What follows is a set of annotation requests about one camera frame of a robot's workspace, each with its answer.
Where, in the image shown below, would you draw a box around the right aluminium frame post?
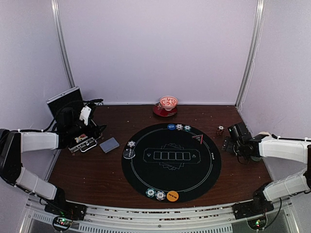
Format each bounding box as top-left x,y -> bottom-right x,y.
235,0 -> 265,110

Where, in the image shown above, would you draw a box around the dark red saucer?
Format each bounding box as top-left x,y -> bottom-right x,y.
153,102 -> 177,117

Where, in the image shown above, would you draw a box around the orange big blind button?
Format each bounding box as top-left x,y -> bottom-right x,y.
166,190 -> 179,202

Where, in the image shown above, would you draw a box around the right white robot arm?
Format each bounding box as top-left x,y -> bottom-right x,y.
222,122 -> 311,215

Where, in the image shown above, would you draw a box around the red white patterned bowl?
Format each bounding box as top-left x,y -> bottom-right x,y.
159,96 -> 178,111

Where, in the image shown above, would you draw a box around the blue cream chips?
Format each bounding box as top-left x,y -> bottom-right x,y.
155,191 -> 166,201
176,124 -> 183,130
127,141 -> 136,148

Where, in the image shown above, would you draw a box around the orange black poker chip stack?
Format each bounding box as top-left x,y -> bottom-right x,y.
216,125 -> 225,136

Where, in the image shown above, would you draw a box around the grey dealer button disc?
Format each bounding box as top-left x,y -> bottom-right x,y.
122,148 -> 136,159

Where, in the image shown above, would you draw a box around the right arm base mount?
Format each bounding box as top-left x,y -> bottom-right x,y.
232,201 -> 274,231

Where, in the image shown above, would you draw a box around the front aluminium rail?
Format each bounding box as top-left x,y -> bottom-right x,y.
18,202 -> 301,233

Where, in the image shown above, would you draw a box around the aluminium poker case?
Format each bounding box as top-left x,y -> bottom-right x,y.
47,87 -> 100,154

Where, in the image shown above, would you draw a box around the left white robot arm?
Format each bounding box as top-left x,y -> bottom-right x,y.
0,99 -> 106,216

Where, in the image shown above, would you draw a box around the grey playing card deck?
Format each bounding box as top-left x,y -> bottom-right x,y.
99,137 -> 120,153

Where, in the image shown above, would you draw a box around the green chips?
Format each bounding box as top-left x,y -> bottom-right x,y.
145,188 -> 156,198
183,125 -> 191,132

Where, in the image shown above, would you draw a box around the black round poker mat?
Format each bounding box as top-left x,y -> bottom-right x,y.
121,123 -> 222,202

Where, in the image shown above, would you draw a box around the blue small blind button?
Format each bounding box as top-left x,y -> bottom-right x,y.
167,123 -> 176,131

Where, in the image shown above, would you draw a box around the red black triangle marker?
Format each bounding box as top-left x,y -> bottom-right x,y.
192,134 -> 204,144

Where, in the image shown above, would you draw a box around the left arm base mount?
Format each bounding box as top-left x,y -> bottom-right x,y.
44,202 -> 87,233

